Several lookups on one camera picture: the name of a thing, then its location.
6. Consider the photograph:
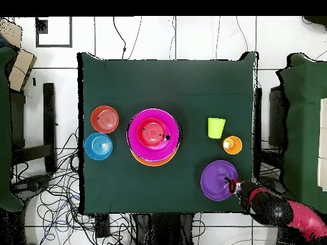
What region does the purple bowl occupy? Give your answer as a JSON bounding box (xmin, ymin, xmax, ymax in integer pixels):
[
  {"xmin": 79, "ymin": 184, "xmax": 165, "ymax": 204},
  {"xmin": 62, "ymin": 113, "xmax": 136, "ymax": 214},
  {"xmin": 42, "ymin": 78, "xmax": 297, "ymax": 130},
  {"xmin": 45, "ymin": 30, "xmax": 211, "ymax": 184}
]
[{"xmin": 200, "ymin": 160, "xmax": 240, "ymax": 202}]

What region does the orange cup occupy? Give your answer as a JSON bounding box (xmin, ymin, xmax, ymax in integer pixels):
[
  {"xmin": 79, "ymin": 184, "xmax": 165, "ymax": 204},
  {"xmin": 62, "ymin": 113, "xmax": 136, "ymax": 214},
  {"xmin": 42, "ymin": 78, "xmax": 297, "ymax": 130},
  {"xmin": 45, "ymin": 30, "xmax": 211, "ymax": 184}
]
[{"xmin": 222, "ymin": 135, "xmax": 243, "ymax": 156}]

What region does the green cup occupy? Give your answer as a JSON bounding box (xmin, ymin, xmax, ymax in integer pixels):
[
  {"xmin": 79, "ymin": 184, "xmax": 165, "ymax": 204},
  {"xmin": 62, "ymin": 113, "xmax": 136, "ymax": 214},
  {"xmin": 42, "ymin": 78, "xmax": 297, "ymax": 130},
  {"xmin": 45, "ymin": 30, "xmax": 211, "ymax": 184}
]
[{"xmin": 207, "ymin": 117, "xmax": 227, "ymax": 140}]

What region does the large pink bowl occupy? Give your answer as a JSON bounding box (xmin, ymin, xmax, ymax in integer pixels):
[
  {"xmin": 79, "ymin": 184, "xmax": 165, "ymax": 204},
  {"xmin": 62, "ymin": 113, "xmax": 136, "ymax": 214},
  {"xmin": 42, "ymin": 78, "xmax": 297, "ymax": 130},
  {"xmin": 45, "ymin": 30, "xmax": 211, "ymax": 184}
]
[{"xmin": 126, "ymin": 108, "xmax": 181, "ymax": 162}]

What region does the large orange bowl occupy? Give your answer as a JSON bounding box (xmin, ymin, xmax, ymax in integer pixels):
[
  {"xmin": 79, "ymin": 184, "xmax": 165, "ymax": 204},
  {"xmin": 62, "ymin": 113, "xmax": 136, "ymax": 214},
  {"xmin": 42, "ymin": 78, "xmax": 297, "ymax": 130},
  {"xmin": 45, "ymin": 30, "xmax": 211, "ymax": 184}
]
[{"xmin": 130, "ymin": 146, "xmax": 178, "ymax": 167}]

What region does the small red bowl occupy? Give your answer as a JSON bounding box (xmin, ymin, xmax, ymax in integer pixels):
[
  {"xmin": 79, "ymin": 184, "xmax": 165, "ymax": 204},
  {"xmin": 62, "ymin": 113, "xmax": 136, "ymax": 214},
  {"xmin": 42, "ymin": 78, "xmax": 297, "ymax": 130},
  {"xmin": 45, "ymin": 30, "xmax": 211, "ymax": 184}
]
[
  {"xmin": 136, "ymin": 117, "xmax": 170, "ymax": 148},
  {"xmin": 90, "ymin": 105, "xmax": 120, "ymax": 134}
]

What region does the grey floor stand base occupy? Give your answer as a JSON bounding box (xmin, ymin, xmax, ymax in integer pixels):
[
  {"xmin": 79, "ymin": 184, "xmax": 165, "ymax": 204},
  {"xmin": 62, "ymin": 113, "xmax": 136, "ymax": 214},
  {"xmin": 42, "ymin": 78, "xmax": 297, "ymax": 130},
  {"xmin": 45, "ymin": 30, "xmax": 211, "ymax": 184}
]
[
  {"xmin": 11, "ymin": 173, "xmax": 53, "ymax": 202},
  {"xmin": 257, "ymin": 175, "xmax": 286, "ymax": 195}
]

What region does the black case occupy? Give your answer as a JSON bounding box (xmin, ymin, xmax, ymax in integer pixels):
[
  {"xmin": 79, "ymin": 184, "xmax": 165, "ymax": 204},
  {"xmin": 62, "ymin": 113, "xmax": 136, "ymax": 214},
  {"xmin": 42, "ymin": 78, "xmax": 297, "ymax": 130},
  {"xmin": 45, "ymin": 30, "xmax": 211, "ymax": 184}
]
[{"xmin": 268, "ymin": 85, "xmax": 285, "ymax": 149}]

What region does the dark green tablecloth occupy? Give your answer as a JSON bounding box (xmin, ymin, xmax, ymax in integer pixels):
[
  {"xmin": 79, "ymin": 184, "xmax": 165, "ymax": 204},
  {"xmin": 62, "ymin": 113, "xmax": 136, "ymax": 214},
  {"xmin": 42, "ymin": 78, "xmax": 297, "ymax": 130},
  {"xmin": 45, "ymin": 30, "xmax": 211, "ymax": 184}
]
[
  {"xmin": 0, "ymin": 47, "xmax": 24, "ymax": 212},
  {"xmin": 275, "ymin": 52, "xmax": 327, "ymax": 214},
  {"xmin": 77, "ymin": 51, "xmax": 259, "ymax": 214}
]

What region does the white box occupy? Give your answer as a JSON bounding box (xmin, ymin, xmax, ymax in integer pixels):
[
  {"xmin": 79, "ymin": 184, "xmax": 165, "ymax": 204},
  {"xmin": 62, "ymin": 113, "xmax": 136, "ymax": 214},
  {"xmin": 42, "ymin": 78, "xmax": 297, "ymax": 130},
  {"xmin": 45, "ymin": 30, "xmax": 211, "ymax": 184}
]
[{"xmin": 317, "ymin": 98, "xmax": 327, "ymax": 192}]

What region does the black power adapter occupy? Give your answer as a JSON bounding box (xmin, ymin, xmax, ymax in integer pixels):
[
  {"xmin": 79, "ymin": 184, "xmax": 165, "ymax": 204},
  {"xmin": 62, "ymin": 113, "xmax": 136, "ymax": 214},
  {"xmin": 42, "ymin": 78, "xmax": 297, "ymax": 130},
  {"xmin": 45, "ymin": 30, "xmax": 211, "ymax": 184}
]
[{"xmin": 95, "ymin": 215, "xmax": 111, "ymax": 239}]

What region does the small blue bowl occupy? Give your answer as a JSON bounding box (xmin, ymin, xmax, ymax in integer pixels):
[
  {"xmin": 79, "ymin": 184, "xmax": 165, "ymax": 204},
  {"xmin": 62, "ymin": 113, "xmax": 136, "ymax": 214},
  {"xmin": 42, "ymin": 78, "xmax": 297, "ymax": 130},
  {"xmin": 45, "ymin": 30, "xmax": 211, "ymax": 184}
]
[{"xmin": 84, "ymin": 132, "xmax": 114, "ymax": 161}]

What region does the black stand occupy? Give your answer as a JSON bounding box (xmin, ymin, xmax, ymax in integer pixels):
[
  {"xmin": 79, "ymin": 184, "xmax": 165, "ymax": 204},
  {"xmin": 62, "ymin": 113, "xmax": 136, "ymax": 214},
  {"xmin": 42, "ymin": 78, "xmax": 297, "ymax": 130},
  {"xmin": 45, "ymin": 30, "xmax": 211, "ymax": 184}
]
[{"xmin": 10, "ymin": 82, "xmax": 57, "ymax": 174}]

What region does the cardboard box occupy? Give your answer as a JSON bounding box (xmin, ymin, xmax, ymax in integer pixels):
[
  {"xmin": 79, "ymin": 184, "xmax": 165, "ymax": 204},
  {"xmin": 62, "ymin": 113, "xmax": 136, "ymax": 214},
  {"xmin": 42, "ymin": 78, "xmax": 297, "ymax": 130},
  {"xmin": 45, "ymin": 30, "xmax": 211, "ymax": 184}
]
[
  {"xmin": 0, "ymin": 17, "xmax": 24, "ymax": 48},
  {"xmin": 8, "ymin": 48, "xmax": 38, "ymax": 93}
]

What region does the black floor cable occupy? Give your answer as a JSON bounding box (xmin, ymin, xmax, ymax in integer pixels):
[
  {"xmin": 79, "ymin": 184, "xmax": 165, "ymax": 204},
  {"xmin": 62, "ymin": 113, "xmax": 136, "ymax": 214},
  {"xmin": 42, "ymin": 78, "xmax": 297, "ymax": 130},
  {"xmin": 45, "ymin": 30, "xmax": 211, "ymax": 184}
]
[{"xmin": 112, "ymin": 16, "xmax": 127, "ymax": 61}]

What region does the black floor frame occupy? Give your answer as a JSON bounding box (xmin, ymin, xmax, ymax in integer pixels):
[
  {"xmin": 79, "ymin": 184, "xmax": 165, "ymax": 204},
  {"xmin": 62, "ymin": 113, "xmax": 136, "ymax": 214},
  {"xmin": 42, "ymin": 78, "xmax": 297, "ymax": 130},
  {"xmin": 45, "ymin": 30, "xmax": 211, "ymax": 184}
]
[{"xmin": 35, "ymin": 16, "xmax": 73, "ymax": 48}]

